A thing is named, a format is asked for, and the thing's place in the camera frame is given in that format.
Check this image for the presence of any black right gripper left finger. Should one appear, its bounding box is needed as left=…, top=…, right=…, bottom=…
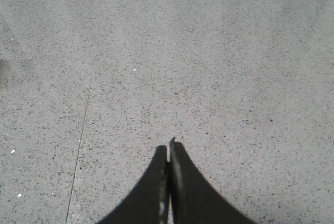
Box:
left=99, top=145, right=168, bottom=224

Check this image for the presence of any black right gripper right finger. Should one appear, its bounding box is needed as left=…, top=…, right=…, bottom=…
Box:
left=170, top=138, right=254, bottom=223

